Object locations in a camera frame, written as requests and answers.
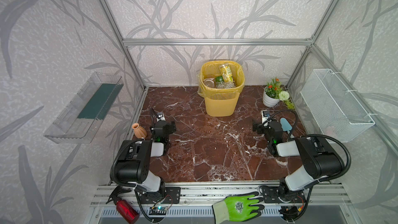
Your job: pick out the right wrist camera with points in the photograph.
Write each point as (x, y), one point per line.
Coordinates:
(266, 116)

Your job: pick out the clear acrylic wall shelf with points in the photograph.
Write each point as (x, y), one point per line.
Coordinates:
(81, 119)

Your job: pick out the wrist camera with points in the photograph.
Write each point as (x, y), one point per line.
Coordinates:
(160, 116)
(266, 116)

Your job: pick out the green plastic bottle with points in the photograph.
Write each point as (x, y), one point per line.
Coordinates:
(219, 79)

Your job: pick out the red yellow label bottle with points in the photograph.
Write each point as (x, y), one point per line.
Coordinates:
(209, 82)

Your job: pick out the white wire mesh basket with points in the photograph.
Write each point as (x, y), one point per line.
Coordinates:
(336, 110)

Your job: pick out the small terracotta vase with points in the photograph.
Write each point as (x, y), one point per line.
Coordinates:
(139, 131)

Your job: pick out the red spray bottle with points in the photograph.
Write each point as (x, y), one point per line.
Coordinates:
(130, 215)

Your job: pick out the teal garden trowel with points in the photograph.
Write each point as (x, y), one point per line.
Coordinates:
(286, 126)

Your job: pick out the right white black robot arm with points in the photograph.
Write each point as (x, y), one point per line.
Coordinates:
(324, 158)

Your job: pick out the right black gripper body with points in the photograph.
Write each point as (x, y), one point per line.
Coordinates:
(261, 126)

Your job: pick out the yellow plastic waste bin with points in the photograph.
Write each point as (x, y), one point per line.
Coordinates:
(220, 102)

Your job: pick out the green circuit board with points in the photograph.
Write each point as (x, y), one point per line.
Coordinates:
(158, 210)

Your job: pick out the green black work glove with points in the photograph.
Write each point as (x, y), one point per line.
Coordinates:
(239, 208)

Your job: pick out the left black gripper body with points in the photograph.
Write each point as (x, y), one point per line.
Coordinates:
(158, 124)

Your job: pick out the potted artificial flower plant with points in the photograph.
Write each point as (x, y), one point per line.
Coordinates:
(274, 93)

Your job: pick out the clear bottle blue cap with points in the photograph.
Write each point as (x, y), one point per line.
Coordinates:
(225, 85)

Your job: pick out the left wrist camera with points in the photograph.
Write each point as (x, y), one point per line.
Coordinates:
(160, 116)

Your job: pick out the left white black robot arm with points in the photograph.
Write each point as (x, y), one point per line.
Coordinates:
(130, 167)

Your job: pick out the yellow label tea bottle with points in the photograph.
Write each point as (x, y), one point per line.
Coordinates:
(226, 73)

